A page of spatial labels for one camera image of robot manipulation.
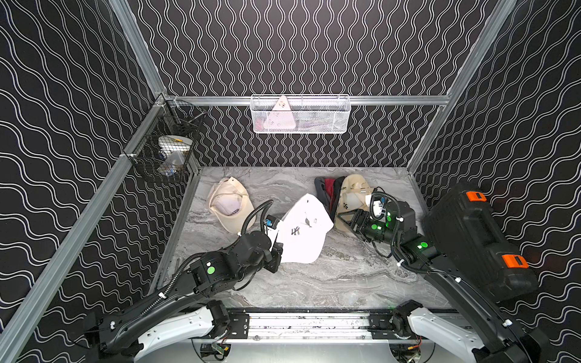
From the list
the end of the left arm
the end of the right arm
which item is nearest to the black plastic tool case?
the end of the right arm

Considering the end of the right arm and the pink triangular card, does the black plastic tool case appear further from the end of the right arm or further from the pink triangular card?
the pink triangular card

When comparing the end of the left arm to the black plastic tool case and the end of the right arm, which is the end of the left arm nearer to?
the end of the right arm

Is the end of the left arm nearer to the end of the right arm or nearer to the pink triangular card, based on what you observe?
the end of the right arm
